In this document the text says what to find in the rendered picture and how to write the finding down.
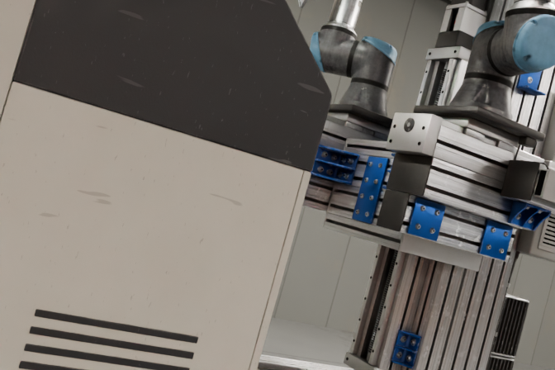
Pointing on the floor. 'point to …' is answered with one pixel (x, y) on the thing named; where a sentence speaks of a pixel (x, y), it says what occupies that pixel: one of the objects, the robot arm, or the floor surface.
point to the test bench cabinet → (135, 242)
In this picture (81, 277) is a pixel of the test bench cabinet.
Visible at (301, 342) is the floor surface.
